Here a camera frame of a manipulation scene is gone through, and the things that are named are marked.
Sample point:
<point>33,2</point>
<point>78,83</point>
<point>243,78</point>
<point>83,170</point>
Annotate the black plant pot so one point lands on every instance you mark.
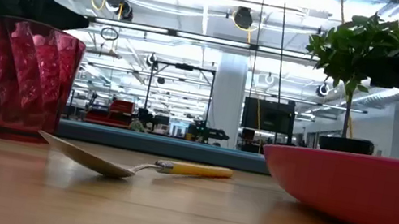
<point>346,145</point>

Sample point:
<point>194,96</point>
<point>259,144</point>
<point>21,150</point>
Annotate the white building column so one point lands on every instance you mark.
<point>228,100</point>

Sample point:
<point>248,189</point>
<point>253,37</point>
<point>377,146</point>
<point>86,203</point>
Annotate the red faceted plastic cup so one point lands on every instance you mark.
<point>28,77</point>

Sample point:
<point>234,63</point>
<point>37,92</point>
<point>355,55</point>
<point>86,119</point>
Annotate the black display screen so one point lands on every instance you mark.
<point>268,116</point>

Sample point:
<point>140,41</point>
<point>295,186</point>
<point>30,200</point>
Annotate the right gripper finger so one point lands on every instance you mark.
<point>395,74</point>

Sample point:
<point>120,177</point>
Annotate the black metal frame rig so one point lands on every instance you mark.
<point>184,67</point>

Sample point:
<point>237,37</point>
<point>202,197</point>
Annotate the black robot station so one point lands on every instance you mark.
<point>206,131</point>

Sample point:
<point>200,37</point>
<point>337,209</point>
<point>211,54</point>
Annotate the red round plate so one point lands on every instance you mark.
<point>366,191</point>

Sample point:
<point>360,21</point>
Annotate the red tool cabinet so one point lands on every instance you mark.
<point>121,108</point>

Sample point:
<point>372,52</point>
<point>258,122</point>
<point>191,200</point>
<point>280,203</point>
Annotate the green leafy plant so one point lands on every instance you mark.
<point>353,44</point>

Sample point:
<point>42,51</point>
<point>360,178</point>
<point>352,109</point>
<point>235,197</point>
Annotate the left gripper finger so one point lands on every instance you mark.
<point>58,15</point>

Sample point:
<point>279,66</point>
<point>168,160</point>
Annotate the blue plastic tray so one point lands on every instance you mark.
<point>160,145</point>

